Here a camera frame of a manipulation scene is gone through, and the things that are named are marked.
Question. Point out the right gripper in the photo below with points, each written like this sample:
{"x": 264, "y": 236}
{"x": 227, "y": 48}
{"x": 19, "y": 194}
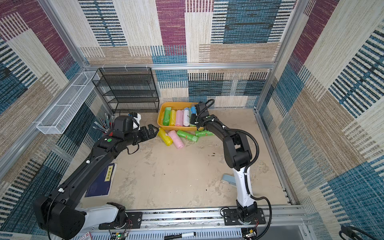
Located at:
{"x": 197, "y": 118}

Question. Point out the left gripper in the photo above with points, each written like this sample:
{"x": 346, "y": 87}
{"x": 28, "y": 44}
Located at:
{"x": 146, "y": 136}

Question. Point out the blue trash bag roll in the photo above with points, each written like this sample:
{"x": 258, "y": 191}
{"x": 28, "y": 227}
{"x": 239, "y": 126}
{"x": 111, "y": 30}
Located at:
{"x": 193, "y": 110}

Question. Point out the green roll with red label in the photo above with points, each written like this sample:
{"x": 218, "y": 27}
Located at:
{"x": 203, "y": 133}

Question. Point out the white roll with blue band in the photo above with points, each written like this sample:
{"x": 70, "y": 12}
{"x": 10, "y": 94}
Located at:
{"x": 186, "y": 117}

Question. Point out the short green roll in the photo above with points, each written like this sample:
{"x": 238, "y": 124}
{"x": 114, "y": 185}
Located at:
{"x": 187, "y": 136}

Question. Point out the yellow roll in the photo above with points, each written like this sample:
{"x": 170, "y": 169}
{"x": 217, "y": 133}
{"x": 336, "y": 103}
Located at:
{"x": 164, "y": 136}
{"x": 172, "y": 121}

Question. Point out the pink roll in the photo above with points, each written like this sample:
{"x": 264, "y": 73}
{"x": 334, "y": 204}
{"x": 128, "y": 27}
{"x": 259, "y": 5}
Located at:
{"x": 176, "y": 139}
{"x": 179, "y": 118}

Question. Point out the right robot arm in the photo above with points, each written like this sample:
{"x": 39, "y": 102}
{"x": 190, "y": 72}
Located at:
{"x": 241, "y": 151}

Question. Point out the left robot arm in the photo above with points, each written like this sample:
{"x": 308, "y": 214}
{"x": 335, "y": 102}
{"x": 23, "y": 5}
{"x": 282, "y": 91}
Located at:
{"x": 58, "y": 213}

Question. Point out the yellow plastic storage box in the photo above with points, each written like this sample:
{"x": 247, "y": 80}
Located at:
{"x": 178, "y": 107}

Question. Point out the black mesh shelf rack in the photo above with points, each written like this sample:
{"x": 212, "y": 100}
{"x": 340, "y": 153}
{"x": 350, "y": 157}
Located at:
{"x": 127, "y": 90}

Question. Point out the dark blue booklet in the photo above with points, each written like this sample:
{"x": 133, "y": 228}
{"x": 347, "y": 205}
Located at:
{"x": 101, "y": 186}

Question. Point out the grey blue stapler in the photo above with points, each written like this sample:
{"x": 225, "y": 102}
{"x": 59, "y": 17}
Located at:
{"x": 229, "y": 180}

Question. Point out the black marker pen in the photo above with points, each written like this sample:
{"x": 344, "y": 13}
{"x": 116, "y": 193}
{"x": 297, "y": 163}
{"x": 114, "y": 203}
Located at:
{"x": 180, "y": 236}

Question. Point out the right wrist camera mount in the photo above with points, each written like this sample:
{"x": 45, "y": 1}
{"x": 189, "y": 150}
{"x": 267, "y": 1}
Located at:
{"x": 201, "y": 107}

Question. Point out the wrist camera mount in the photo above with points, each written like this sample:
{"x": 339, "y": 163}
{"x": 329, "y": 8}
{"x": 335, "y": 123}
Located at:
{"x": 201, "y": 107}
{"x": 136, "y": 120}

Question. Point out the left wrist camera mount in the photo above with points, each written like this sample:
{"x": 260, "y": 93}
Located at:
{"x": 136, "y": 120}

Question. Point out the white wire wall basket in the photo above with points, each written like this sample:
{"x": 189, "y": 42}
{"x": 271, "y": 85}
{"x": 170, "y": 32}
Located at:
{"x": 58, "y": 118}

